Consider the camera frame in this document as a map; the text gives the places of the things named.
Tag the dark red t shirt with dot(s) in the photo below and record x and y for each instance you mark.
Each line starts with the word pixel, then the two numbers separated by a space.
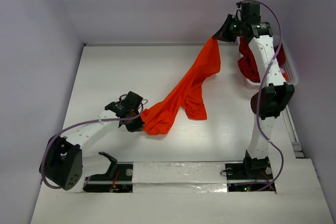
pixel 247 64

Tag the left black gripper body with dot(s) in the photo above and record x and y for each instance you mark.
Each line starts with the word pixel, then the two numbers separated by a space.
pixel 135 113

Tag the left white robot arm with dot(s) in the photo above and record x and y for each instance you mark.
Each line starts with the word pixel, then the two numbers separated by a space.
pixel 62 162

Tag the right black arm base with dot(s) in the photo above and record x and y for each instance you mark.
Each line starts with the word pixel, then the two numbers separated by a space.
pixel 240 180

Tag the orange t shirt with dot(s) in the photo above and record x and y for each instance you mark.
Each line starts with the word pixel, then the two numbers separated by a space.
pixel 187 94

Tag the white plastic basket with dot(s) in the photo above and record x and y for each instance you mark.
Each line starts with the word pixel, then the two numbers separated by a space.
pixel 288 67

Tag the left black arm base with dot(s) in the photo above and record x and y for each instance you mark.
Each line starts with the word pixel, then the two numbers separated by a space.
pixel 116 179

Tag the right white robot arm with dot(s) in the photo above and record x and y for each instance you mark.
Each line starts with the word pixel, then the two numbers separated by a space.
pixel 274 91

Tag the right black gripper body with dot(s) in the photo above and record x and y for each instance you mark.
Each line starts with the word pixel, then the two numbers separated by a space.
pixel 227 30

